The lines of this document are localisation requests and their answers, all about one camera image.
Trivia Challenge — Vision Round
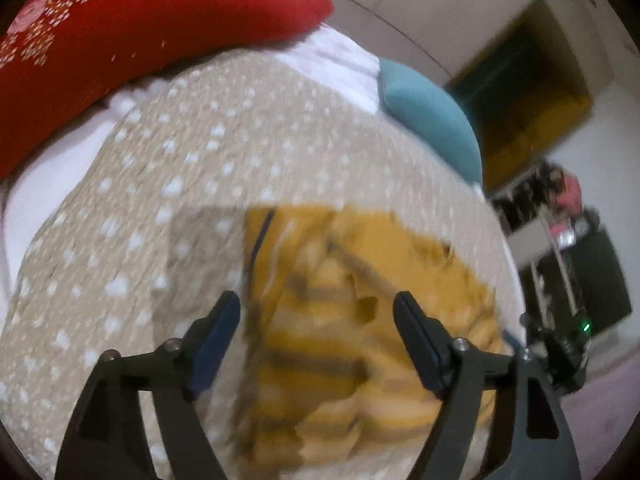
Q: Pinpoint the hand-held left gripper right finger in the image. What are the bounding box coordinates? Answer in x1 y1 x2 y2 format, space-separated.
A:
393 291 582 480

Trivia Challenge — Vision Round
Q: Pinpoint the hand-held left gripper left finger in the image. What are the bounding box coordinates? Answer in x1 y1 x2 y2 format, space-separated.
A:
54 290 242 480

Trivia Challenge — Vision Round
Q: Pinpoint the yellow striped small garment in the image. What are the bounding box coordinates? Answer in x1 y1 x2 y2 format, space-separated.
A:
239 203 506 473

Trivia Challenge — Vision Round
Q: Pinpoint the white clothes rack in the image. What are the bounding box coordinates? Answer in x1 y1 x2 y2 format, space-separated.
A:
492 160 588 331

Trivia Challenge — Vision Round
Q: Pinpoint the black box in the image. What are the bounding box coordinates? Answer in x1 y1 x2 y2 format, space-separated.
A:
565 230 633 336

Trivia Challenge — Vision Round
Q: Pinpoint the beige white-dotted blanket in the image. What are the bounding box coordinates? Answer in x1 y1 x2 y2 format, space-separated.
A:
0 51 516 480

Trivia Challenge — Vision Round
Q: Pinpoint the teal pillow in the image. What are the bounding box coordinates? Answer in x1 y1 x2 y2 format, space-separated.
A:
376 57 484 187

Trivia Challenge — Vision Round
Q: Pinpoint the white bed sheet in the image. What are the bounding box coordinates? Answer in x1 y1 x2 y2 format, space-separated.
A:
0 24 382 291

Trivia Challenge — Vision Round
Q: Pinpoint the red patterned pillow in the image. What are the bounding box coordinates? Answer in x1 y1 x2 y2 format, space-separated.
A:
0 0 335 181

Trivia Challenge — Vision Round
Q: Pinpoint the yellow and green wall cabinet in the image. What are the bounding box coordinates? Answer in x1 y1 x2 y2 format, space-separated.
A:
447 0 593 193

